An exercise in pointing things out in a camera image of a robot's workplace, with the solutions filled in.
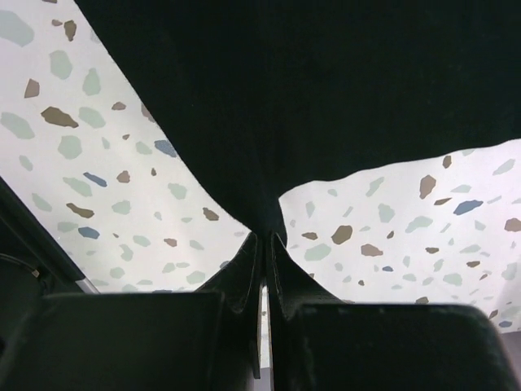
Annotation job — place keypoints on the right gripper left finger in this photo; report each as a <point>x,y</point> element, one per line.
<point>208,339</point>

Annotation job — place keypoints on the black t shirt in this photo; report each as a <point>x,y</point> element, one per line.
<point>259,97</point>

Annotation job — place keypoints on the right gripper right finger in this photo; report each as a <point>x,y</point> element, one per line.
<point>319,342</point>

